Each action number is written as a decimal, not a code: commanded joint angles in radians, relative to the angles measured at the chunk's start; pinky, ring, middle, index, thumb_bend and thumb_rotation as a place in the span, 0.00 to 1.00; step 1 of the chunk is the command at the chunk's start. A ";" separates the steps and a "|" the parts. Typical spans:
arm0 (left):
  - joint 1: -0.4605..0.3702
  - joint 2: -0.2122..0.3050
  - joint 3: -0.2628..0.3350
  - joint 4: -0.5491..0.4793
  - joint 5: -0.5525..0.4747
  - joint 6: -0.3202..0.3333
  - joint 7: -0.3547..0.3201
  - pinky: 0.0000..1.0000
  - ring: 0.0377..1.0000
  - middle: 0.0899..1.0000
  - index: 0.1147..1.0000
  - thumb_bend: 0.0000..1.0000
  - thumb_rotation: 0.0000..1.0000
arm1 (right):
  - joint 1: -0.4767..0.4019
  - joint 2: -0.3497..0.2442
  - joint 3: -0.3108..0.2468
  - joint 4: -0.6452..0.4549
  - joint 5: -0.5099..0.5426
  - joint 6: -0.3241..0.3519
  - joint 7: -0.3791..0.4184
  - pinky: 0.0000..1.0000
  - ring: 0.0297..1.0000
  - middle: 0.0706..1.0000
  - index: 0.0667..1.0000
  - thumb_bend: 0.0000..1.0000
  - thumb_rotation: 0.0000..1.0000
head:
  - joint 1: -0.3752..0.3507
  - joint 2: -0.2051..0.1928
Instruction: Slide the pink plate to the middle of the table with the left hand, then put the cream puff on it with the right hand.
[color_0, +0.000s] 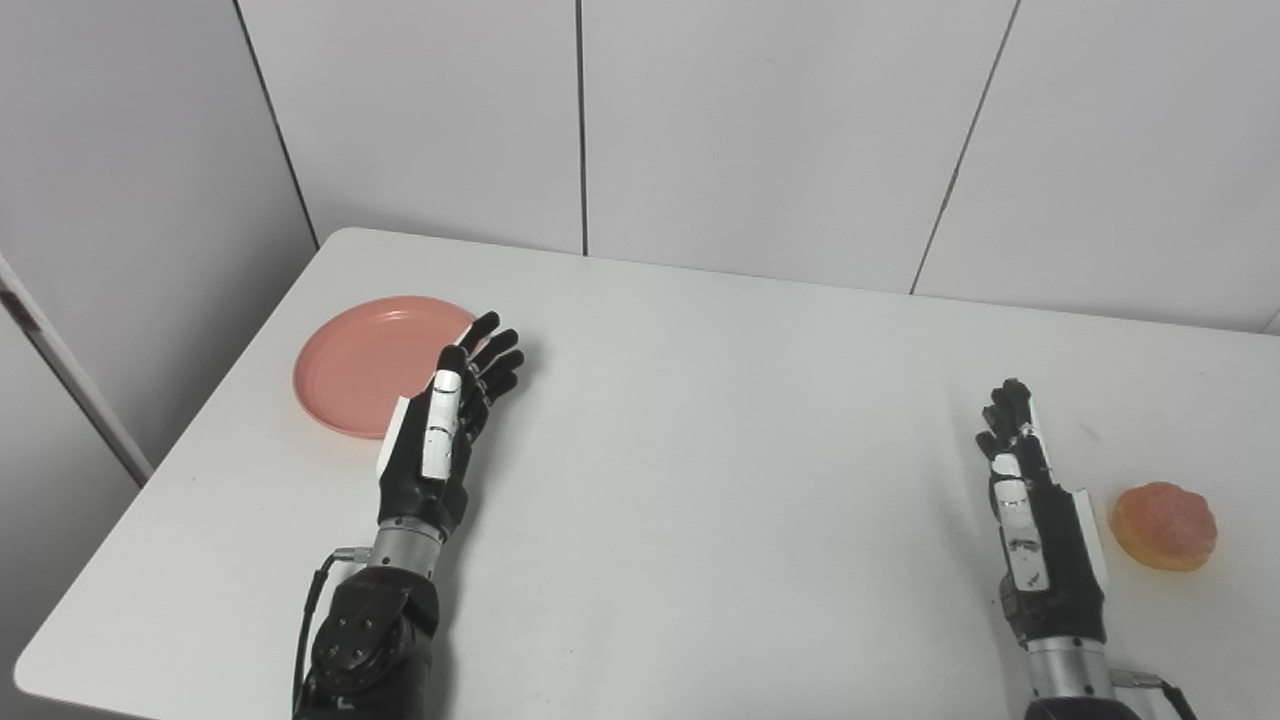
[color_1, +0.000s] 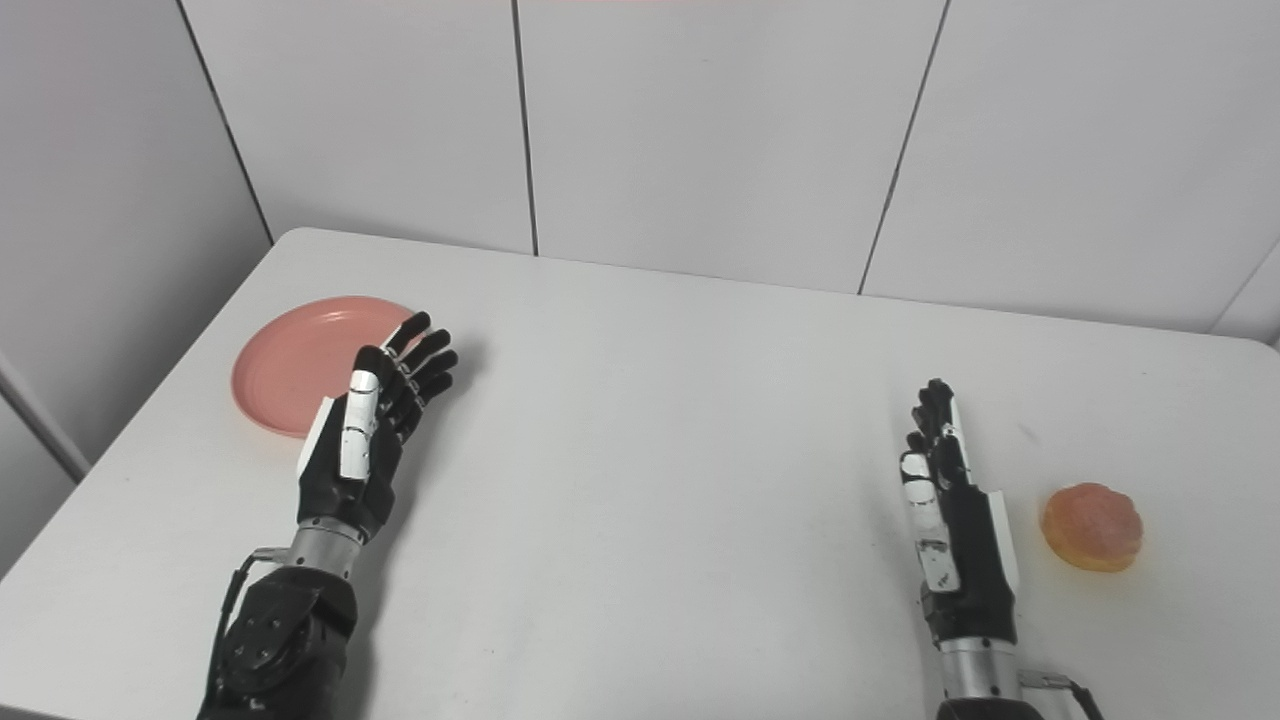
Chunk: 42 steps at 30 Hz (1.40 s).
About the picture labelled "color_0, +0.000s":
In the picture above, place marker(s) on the pink round plate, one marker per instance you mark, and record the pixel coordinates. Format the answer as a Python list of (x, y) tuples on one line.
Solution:
[(365, 365)]

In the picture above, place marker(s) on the orange cream puff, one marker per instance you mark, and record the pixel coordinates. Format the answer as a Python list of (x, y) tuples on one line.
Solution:
[(1165, 528)]

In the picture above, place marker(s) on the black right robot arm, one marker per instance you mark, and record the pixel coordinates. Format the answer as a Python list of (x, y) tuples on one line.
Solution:
[(1070, 680)]

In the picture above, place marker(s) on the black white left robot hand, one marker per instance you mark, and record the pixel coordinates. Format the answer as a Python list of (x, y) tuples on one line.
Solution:
[(425, 460)]

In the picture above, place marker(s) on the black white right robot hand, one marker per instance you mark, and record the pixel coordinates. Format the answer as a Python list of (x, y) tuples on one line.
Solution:
[(1055, 560)]

